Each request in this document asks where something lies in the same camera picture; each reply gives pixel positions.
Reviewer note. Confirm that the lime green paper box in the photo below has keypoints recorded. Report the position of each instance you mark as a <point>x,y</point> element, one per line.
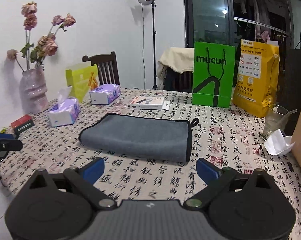
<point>82,78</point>

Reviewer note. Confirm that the green mucun paper bag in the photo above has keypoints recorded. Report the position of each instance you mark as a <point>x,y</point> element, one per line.
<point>213,74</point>

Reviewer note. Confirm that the white flat product box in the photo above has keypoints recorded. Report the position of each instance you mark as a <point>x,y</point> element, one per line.
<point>149,103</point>

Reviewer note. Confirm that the crumpled tissue and wrapper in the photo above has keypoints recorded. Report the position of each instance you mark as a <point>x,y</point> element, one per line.
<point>6,130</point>

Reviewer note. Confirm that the clear glass cup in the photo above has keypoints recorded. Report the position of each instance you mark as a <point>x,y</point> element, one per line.
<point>276,118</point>

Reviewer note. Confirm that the closed purple tissue pack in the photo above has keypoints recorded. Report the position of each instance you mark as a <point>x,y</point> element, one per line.
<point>104,94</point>

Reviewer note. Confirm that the yellow stand-up pouch bag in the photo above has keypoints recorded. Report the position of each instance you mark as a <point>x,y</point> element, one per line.
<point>257,77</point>

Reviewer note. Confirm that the purple and grey towel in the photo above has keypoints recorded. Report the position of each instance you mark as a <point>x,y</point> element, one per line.
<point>159,139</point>

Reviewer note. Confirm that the dried pink roses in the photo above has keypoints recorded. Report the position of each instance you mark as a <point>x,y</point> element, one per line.
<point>32,55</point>

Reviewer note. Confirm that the calligraphy print tablecloth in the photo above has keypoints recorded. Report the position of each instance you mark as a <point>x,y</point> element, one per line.
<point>227,137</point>

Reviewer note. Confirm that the open purple tissue pack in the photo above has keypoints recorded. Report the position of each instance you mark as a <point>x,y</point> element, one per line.
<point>66,110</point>

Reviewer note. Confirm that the red and black small box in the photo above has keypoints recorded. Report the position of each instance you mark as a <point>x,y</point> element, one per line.
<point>22,124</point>

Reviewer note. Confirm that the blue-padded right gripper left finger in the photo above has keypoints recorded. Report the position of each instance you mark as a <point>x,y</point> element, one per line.
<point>82,181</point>

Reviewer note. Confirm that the dark wooden chair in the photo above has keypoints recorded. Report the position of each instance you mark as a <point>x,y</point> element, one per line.
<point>107,67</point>

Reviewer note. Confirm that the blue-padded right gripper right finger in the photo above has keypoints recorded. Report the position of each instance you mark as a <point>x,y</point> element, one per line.
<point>216,180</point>

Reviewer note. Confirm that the cream cloth on chair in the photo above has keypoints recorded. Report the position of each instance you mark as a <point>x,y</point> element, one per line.
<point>179,60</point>

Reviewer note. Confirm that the crumpled white paper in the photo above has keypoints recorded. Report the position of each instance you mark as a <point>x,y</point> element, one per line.
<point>277,144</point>

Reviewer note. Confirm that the pink textured vase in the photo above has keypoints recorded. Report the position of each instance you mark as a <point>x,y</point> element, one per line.
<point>33,90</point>

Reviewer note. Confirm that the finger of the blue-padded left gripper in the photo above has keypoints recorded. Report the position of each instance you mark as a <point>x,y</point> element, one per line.
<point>7,136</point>

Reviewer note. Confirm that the black framed glass door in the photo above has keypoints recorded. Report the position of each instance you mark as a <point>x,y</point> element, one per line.
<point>228,21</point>

